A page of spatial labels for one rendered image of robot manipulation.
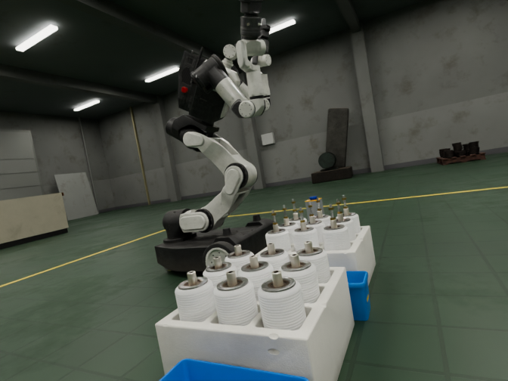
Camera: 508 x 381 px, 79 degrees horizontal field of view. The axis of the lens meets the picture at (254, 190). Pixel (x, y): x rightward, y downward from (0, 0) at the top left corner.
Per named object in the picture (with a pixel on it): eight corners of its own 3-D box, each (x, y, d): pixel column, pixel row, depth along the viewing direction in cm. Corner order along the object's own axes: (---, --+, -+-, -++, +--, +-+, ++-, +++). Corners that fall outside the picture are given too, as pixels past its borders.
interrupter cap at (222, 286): (210, 292, 71) (209, 289, 71) (227, 279, 77) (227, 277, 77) (238, 292, 67) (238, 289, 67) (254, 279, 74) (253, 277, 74)
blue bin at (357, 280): (278, 317, 106) (272, 283, 105) (289, 302, 115) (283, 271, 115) (370, 322, 92) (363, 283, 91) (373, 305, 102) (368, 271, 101)
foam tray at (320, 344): (168, 394, 76) (153, 323, 75) (243, 316, 110) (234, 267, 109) (322, 430, 58) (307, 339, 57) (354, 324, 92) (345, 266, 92)
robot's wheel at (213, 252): (205, 283, 153) (199, 244, 152) (212, 280, 158) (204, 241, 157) (240, 283, 144) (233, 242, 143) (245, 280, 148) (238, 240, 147)
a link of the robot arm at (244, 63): (240, 38, 129) (245, 72, 133) (258, 38, 133) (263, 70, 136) (234, 42, 135) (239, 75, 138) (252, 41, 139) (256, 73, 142)
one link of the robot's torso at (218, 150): (236, 195, 162) (178, 145, 176) (252, 190, 178) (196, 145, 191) (251, 171, 157) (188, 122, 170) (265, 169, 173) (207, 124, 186)
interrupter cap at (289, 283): (255, 293, 65) (255, 289, 65) (270, 279, 72) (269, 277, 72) (289, 294, 62) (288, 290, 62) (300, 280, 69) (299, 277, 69)
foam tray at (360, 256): (261, 298, 123) (254, 255, 122) (295, 264, 157) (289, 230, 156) (363, 303, 105) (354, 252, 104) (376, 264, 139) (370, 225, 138)
